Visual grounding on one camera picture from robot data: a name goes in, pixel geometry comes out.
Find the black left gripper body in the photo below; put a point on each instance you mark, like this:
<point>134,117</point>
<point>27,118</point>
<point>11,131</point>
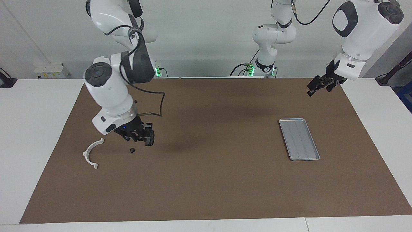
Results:
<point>331,72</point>

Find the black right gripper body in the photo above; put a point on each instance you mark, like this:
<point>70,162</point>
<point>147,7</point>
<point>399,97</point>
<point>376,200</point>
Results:
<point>132,129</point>

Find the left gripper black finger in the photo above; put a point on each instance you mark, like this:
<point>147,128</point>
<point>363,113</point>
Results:
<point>331,86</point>
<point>316,85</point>

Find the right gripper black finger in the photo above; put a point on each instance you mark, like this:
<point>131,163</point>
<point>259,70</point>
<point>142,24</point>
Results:
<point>144,133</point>
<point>133,138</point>

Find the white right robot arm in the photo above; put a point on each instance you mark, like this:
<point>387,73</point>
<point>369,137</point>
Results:
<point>106,90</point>

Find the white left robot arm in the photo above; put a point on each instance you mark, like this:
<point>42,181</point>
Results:
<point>363,32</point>

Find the silver metal tray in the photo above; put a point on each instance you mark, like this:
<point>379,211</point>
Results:
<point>299,140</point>

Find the black stand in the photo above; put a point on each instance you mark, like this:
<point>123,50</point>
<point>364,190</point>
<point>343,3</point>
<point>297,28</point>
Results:
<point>386,77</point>

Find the blue box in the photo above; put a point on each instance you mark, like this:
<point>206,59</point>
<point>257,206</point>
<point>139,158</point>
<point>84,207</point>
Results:
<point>406,96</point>

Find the brown table mat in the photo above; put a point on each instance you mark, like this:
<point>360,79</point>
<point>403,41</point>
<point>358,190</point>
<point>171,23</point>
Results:
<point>206,180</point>

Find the white power strip box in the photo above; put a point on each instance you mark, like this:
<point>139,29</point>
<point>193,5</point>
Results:
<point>51,71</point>

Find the black table clamp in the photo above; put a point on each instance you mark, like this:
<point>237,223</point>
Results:
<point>6,82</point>

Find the white semicircular bracket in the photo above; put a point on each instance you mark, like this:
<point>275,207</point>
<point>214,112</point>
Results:
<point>88,149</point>

